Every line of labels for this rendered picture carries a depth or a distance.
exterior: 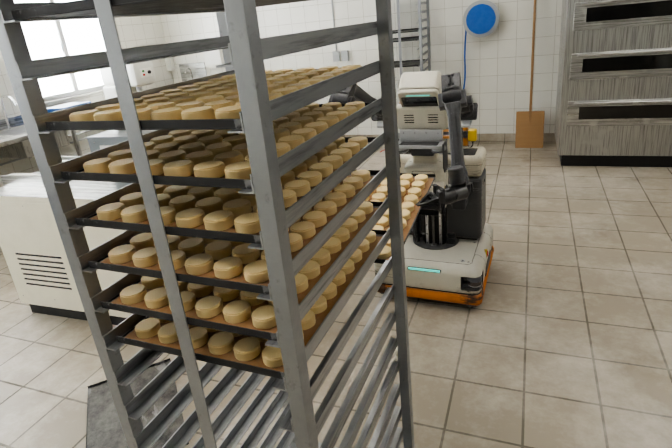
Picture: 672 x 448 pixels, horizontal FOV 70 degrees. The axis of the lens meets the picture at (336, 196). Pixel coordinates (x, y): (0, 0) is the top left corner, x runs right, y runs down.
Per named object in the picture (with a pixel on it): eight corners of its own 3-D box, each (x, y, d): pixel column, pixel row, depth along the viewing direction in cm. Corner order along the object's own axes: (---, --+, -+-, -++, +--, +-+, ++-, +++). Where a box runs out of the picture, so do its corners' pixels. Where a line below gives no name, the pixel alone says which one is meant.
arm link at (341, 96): (355, 75, 210) (335, 72, 214) (348, 105, 210) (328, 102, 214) (388, 102, 250) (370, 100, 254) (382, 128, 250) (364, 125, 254)
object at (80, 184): (3, 186, 302) (-1, 175, 300) (4, 185, 303) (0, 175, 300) (172, 191, 259) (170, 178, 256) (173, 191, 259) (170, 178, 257)
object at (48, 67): (236, 46, 135) (234, 34, 134) (245, 45, 134) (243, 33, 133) (21, 80, 80) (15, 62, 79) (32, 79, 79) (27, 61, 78)
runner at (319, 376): (385, 261, 141) (385, 251, 140) (394, 262, 140) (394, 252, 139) (279, 428, 87) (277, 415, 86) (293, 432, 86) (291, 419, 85)
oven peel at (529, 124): (515, 148, 565) (521, -43, 518) (515, 147, 567) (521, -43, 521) (542, 148, 554) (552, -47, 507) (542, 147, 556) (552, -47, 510)
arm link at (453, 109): (466, 92, 197) (439, 97, 200) (464, 86, 192) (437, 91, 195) (476, 194, 186) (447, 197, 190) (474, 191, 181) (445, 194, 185)
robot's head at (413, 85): (406, 88, 259) (400, 70, 247) (446, 87, 251) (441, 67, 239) (402, 110, 254) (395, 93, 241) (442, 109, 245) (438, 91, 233)
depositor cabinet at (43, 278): (24, 314, 318) (-20, 194, 289) (106, 262, 381) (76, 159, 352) (187, 339, 274) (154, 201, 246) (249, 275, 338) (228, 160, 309)
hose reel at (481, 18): (498, 96, 581) (500, -2, 543) (497, 98, 568) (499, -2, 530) (463, 97, 596) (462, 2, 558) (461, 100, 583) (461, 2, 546)
